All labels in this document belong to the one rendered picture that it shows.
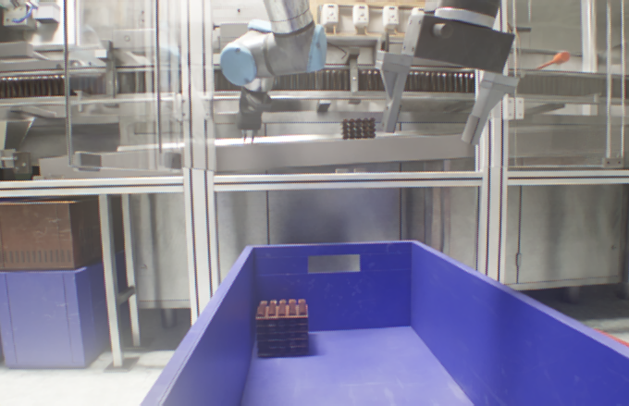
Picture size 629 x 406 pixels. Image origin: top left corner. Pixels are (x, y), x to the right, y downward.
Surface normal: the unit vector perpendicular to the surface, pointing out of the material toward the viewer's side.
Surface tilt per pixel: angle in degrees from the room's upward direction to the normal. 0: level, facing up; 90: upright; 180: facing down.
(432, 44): 114
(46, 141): 90
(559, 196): 90
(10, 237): 90
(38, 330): 90
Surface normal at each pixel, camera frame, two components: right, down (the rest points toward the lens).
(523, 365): -1.00, 0.03
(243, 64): -0.32, 0.64
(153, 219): 0.07, 0.07
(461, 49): 0.11, 0.46
